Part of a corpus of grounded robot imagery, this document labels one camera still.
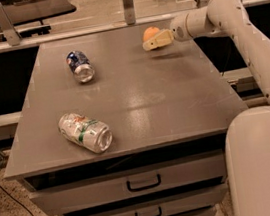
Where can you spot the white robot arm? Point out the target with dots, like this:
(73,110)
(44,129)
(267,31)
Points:
(248,136)

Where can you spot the grey drawer cabinet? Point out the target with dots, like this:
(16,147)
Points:
(168,111)

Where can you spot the orange fruit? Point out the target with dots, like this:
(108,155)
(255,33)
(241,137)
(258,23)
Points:
(150,32)

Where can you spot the top drawer black handle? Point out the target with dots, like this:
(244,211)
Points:
(142,185)

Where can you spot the blue pepsi can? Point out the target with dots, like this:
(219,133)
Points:
(80,66)

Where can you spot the middle metal bracket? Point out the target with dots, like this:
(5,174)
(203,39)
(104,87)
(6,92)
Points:
(129,12)

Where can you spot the silver green soda can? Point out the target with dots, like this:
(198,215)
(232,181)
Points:
(89,133)

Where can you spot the left metal bracket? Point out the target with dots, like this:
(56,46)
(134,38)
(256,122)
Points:
(11,35)

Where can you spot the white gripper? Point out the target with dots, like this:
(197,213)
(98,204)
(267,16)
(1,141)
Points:
(178,32)

